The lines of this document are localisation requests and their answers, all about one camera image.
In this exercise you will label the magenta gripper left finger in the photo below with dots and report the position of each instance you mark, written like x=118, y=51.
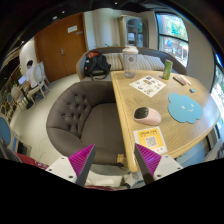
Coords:
x=74, y=168

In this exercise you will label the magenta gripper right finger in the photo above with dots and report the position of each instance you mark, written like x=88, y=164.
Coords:
x=154, y=166

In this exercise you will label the pink and black computer mouse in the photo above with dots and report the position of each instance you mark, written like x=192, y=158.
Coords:
x=148, y=116

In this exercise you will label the blue cloud-shaped mouse pad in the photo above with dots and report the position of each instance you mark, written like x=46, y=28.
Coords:
x=184, y=109

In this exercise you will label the yellow QR code sticker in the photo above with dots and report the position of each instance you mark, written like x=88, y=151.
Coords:
x=152, y=139

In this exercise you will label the grey tufted armchair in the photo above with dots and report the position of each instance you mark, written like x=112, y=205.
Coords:
x=85, y=114

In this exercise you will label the wooden table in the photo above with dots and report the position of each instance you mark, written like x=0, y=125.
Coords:
x=178, y=137

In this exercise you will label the blue cushioned chair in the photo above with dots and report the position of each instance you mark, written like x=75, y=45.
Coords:
x=7, y=135

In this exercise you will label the illustrated paper menu card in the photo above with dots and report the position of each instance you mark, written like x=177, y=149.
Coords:
x=148, y=85

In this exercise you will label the small blue eraser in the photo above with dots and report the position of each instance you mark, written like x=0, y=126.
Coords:
x=192, y=90

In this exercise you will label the white wooden chair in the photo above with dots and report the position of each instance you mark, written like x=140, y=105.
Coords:
x=40, y=78

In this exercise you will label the person in white shirt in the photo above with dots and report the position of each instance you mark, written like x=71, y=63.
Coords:
x=30, y=78

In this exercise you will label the green drink can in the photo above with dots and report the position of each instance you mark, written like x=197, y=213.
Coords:
x=167, y=69

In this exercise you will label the black backpack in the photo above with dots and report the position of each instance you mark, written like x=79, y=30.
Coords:
x=96, y=66

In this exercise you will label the grey striped sofa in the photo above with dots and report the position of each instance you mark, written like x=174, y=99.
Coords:
x=148, y=59

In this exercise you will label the clear plastic water jug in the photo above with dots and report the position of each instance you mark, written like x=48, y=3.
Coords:
x=130, y=60

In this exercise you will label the wooden door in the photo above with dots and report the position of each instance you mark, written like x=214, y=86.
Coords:
x=60, y=45

